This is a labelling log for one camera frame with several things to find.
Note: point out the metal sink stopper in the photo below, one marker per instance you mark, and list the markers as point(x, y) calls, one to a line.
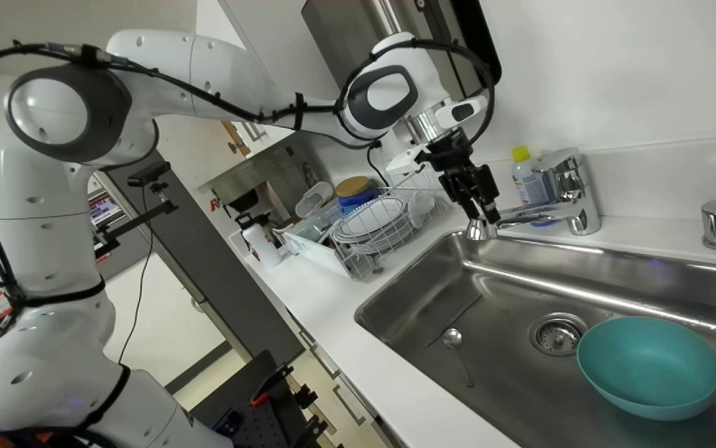
point(454, 336)

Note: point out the grey box appliance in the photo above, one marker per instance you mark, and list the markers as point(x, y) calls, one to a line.
point(248, 178)

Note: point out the grey metal stand column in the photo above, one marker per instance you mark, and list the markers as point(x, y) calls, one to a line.
point(209, 275)

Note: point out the stainless steel sink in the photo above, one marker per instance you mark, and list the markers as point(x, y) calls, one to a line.
point(473, 281)

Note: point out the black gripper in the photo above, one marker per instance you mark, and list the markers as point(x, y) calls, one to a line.
point(460, 170)

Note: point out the sink drain strainer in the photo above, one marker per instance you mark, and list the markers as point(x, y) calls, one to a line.
point(557, 336)

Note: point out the blue coffee can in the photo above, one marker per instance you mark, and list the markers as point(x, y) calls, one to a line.
point(355, 192)

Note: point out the clear plastic container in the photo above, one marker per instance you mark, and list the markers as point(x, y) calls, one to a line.
point(317, 203)

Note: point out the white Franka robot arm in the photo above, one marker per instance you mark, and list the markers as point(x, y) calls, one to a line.
point(43, 250)

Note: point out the black equipment rack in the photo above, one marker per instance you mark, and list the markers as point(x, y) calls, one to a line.
point(243, 406)

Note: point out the teal bowl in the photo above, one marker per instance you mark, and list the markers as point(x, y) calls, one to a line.
point(647, 363)

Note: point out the white drainboard tray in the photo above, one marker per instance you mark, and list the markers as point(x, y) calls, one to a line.
point(311, 253)

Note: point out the small monitor screen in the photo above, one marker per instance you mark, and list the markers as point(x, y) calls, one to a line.
point(100, 207)

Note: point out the chrome sink faucet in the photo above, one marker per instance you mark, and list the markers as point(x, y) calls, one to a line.
point(571, 199)

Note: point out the stainless paper towel dispenser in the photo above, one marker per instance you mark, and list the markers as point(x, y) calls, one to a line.
point(350, 32)

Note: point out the dish soap bottle yellow cap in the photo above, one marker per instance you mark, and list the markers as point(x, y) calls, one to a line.
point(525, 178)

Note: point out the white plate dotted rim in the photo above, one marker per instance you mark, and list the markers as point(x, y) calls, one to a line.
point(372, 220)

